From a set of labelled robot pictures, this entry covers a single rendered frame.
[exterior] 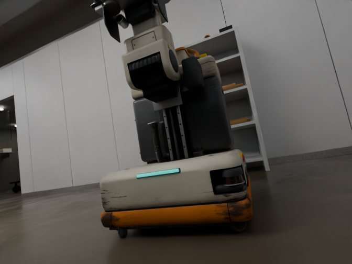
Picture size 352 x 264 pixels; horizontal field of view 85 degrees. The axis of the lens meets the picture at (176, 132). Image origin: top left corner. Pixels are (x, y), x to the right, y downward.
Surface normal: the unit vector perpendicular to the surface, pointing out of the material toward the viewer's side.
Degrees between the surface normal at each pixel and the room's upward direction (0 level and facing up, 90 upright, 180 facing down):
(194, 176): 90
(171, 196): 90
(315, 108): 90
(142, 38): 98
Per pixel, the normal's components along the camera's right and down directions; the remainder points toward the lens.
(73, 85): -0.35, -0.05
